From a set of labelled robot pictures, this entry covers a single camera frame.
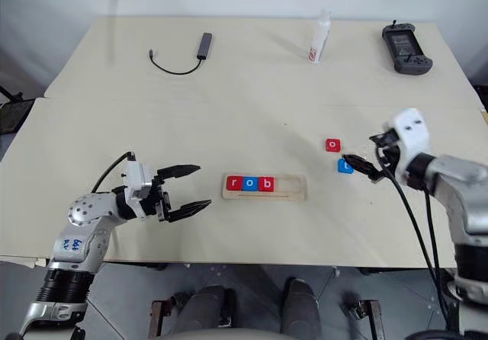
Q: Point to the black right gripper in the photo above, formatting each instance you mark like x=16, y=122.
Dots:
x=387, y=142

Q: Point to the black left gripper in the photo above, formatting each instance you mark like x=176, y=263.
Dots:
x=162, y=203

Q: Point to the blue letter t block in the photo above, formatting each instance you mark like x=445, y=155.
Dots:
x=344, y=166

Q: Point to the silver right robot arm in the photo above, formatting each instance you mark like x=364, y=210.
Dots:
x=463, y=187

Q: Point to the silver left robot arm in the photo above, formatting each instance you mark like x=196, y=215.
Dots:
x=89, y=214

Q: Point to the red letter o block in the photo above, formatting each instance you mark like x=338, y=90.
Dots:
x=332, y=145

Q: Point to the red letter r block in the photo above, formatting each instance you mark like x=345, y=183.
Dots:
x=234, y=183

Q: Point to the blue letter o block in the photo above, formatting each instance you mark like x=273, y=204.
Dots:
x=250, y=183

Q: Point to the wooden letter tray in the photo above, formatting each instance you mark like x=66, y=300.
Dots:
x=293, y=191

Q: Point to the red letter b block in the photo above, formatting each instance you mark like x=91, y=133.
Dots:
x=266, y=183

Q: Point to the dark rounded shape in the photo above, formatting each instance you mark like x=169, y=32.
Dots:
x=301, y=305
x=206, y=307

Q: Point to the black handheld controller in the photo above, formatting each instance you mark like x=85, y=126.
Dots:
x=405, y=48

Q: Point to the white spray bottle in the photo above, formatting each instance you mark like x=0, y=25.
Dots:
x=318, y=40

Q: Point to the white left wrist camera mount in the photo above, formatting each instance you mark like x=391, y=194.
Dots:
x=138, y=178

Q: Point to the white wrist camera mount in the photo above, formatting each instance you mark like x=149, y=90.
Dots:
x=411, y=134
x=138, y=178

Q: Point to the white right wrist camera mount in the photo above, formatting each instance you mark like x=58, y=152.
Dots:
x=411, y=134

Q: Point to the brown stand post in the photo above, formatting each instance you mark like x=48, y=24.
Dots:
x=157, y=319
x=375, y=319

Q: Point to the black metal frame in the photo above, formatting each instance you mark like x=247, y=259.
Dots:
x=13, y=113

